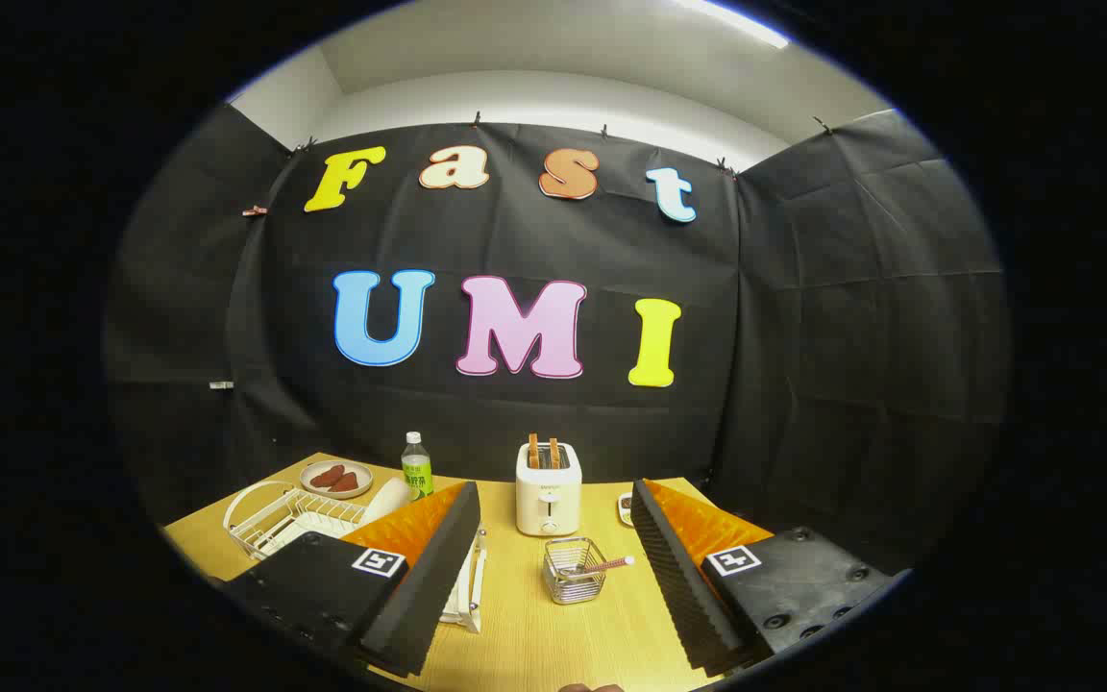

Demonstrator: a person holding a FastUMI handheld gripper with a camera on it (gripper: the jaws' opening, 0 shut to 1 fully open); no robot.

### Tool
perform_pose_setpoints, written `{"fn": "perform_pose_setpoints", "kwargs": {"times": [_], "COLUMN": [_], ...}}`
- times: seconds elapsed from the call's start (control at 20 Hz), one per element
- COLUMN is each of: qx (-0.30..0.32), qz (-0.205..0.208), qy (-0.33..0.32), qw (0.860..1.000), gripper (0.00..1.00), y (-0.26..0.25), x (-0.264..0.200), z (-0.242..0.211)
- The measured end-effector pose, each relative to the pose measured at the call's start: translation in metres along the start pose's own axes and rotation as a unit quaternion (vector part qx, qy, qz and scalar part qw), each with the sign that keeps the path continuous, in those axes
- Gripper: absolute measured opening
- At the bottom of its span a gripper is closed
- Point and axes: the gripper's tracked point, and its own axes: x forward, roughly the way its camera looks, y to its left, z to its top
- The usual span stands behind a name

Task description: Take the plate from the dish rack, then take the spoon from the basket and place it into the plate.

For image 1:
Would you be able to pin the white toaster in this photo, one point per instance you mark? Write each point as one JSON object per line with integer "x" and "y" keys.
{"x": 548, "y": 500}

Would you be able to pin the black backdrop cloth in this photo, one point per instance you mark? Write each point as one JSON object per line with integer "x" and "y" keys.
{"x": 515, "y": 240}

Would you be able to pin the small plate with sausages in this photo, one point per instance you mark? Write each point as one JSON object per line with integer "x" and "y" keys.
{"x": 361, "y": 486}

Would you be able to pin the white divided snack tray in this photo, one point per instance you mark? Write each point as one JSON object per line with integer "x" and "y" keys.
{"x": 626, "y": 509}

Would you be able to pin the green tea bottle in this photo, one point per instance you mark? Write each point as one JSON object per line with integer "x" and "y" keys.
{"x": 416, "y": 473}

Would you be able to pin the white round plate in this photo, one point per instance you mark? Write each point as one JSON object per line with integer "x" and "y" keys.
{"x": 387, "y": 500}

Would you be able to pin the red sausage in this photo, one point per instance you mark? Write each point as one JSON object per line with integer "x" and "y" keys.
{"x": 346, "y": 482}
{"x": 327, "y": 475}

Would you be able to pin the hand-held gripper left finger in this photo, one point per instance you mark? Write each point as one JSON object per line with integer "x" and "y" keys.
{"x": 429, "y": 586}

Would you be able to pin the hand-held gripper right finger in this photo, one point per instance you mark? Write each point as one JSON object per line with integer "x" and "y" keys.
{"x": 678, "y": 586}

